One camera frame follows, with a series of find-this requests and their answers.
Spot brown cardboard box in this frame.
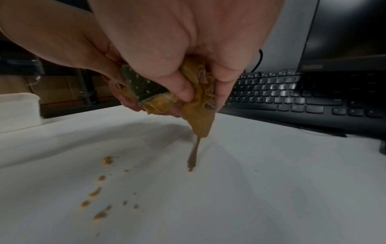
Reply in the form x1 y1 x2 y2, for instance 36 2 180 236
0 74 114 105

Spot black monitor with red-striped stand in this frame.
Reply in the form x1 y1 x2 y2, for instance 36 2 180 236
297 0 386 73

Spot person's left hand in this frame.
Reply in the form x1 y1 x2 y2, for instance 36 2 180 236
0 9 144 111

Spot translucent plastic container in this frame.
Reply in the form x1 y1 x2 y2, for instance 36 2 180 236
0 92 41 135

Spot yellow and green cleaning cloth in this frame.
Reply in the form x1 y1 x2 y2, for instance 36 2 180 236
107 57 219 172

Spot black keyboard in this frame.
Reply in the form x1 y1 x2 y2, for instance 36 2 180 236
221 68 386 138

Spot white partition panel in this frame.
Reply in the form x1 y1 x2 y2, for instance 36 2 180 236
245 0 320 73

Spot scattered yellow crumbs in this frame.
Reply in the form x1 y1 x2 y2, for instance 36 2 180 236
79 156 140 223

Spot person's right hand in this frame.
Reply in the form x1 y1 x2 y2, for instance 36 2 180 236
87 0 287 109

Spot thick black computer cable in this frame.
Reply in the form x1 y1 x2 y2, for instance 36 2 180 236
250 48 264 73

